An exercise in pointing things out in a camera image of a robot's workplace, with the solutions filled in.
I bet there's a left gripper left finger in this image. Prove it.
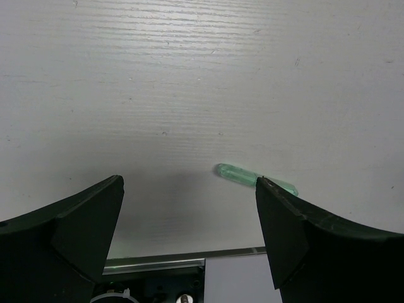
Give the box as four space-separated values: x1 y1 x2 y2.
1 175 124 302

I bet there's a green translucent tube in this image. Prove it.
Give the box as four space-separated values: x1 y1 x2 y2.
215 163 299 196

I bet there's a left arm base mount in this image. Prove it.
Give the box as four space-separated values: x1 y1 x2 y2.
90 258 206 302

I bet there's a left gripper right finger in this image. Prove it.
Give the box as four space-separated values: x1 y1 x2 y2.
256 177 403 302

